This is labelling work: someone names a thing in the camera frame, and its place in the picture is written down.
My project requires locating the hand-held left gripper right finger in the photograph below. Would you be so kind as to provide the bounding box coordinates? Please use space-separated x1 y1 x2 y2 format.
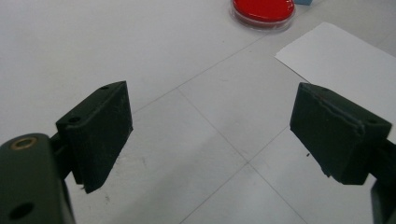
290 81 396 188

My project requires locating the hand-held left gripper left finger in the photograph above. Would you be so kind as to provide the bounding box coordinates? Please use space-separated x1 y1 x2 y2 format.
49 80 134 194

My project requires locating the round red ink pad dish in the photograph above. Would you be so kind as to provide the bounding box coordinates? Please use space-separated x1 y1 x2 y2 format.
230 0 296 33

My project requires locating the white paper sheet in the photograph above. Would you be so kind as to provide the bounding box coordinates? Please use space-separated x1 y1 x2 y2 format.
275 21 396 145

